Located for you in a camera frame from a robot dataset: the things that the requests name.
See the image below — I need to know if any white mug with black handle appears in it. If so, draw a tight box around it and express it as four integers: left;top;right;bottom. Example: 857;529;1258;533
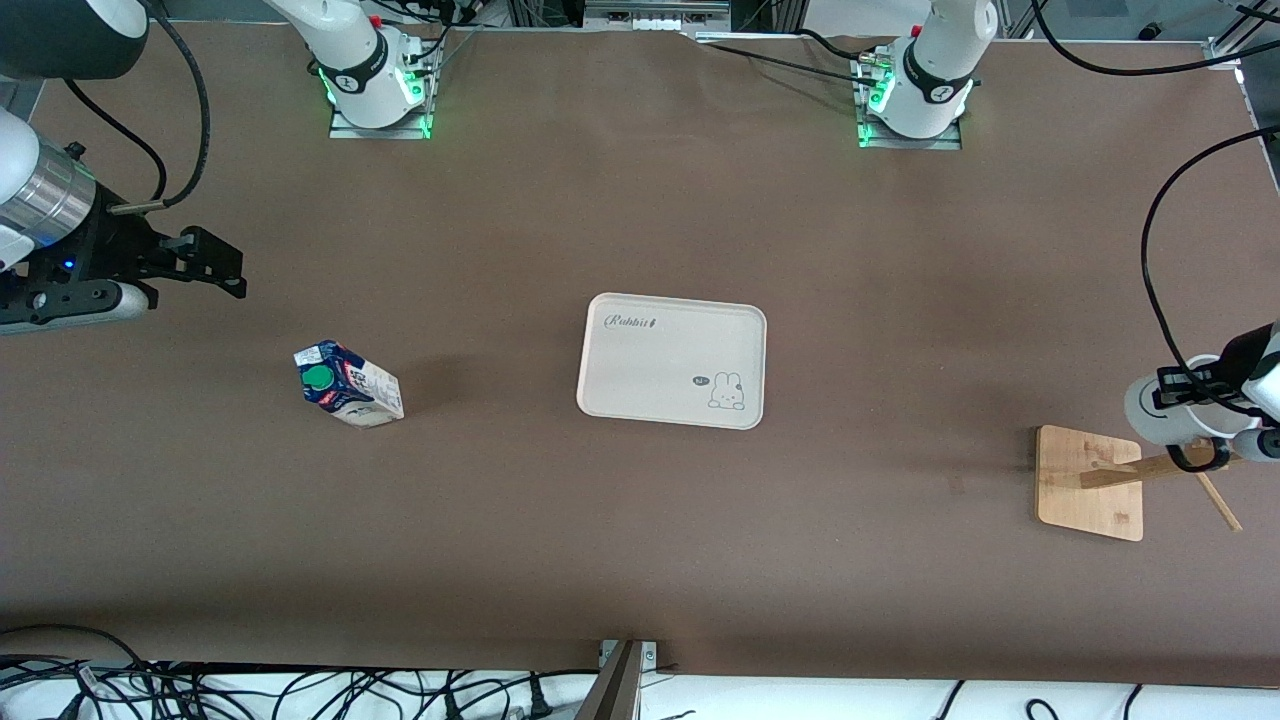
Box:
1124;355;1234;475

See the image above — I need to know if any blue white milk carton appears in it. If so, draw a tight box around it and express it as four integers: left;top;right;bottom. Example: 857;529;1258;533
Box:
293;340;406;430

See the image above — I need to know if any wooden mug tree rack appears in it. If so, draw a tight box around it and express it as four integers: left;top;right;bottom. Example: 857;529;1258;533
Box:
1037;425;1253;542

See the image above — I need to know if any cream tray with rabbit print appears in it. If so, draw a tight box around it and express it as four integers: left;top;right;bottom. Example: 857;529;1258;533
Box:
576;293;768;431

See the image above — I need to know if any grey power strip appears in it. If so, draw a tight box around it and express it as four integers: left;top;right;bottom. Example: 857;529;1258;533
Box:
584;0;732;30

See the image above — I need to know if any short black right arm cable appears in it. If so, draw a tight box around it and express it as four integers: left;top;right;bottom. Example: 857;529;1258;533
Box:
59;80;170;204

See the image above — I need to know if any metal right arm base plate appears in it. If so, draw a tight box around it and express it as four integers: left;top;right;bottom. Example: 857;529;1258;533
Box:
329;95;438;142

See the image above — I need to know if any black overhead cable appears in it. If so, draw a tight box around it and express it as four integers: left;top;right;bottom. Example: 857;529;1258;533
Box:
1028;0;1280;78

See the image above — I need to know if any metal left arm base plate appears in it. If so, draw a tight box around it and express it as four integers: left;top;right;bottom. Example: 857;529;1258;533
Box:
856;118;964;152

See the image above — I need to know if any short black table cable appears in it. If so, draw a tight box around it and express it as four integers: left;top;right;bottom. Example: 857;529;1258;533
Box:
797;27;873;63

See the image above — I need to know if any long black table cable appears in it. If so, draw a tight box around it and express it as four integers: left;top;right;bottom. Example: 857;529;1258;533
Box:
690;38;891;91

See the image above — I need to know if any aluminium profile post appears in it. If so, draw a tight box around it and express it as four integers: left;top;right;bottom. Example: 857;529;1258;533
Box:
572;640;644;720

